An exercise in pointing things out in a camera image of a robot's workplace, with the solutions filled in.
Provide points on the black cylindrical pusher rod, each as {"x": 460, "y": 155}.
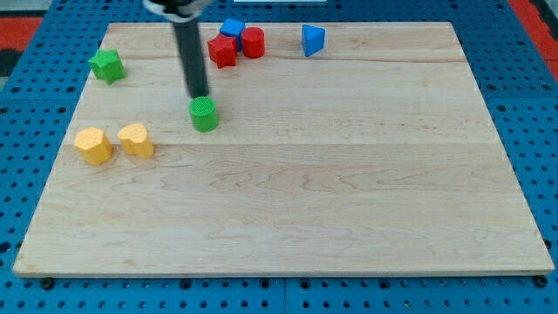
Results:
{"x": 188, "y": 40}

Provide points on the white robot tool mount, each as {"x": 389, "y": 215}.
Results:
{"x": 177, "y": 10}

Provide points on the green cylinder block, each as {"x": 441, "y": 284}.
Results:
{"x": 203, "y": 114}

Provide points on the red star block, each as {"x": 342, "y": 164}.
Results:
{"x": 223, "y": 50}

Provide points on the blue cube block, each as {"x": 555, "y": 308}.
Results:
{"x": 233, "y": 28}

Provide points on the red cylinder block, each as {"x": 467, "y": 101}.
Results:
{"x": 253, "y": 42}

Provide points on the green star block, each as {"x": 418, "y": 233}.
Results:
{"x": 107, "y": 65}

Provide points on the yellow heart block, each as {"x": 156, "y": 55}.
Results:
{"x": 135, "y": 140}

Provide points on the blue triangle block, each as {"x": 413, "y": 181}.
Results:
{"x": 312, "y": 39}

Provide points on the yellow hexagon block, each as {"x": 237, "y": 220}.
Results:
{"x": 93, "y": 145}

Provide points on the wooden board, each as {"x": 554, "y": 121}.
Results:
{"x": 376, "y": 157}

